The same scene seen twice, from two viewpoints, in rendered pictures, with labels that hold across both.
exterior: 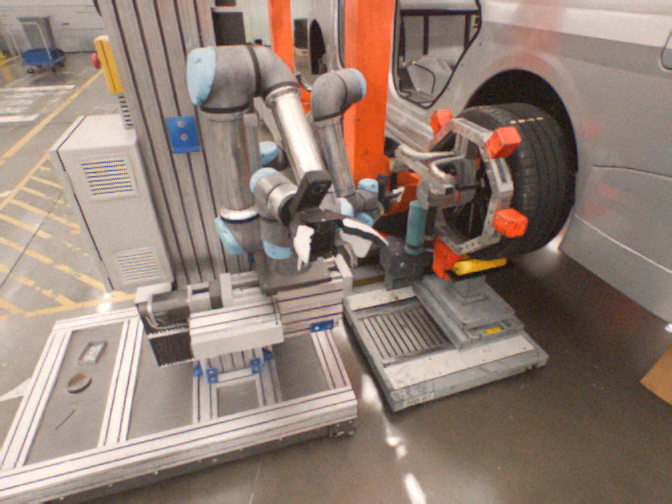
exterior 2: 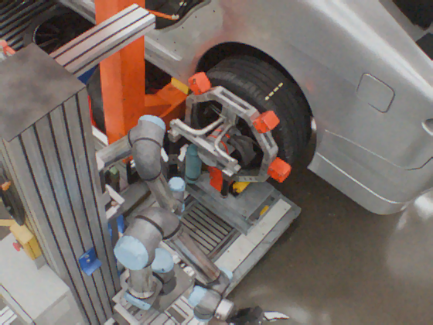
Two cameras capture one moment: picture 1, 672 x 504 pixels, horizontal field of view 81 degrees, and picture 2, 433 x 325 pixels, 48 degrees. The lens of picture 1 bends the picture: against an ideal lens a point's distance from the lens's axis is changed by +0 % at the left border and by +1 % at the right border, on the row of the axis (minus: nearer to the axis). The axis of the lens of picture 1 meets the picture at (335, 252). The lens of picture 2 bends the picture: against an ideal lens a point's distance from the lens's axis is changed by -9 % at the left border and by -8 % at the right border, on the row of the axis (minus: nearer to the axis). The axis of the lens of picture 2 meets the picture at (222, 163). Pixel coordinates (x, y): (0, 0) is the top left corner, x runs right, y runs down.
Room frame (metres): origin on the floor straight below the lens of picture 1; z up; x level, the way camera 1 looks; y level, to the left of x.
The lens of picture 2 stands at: (0.26, 0.58, 2.96)
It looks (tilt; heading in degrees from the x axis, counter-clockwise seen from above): 54 degrees down; 320
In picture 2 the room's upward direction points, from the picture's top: 9 degrees clockwise
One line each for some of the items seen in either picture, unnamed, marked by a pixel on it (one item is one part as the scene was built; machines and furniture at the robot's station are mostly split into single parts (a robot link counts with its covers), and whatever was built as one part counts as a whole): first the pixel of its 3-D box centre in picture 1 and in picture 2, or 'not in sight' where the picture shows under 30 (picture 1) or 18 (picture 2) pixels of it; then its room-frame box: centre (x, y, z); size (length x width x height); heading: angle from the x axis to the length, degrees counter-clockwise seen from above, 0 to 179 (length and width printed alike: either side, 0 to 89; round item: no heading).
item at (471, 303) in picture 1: (470, 278); (236, 175); (1.62, -0.70, 0.32); 0.40 x 0.30 x 0.28; 18
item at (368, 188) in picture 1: (365, 196); (175, 192); (1.38, -0.11, 0.91); 0.11 x 0.08 x 0.11; 143
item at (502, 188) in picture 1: (459, 189); (228, 136); (1.57, -0.54, 0.85); 0.54 x 0.07 x 0.54; 18
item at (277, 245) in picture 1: (285, 230); (206, 306); (0.78, 0.12, 1.12); 0.11 x 0.08 x 0.11; 121
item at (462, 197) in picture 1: (445, 191); (219, 144); (1.55, -0.47, 0.85); 0.21 x 0.14 x 0.14; 108
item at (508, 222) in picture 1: (509, 223); (278, 170); (1.27, -0.64, 0.85); 0.09 x 0.08 x 0.07; 18
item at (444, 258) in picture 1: (453, 257); (226, 172); (1.58, -0.57, 0.48); 0.16 x 0.12 x 0.17; 108
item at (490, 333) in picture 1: (463, 306); (233, 192); (1.62, -0.70, 0.13); 0.50 x 0.36 x 0.10; 18
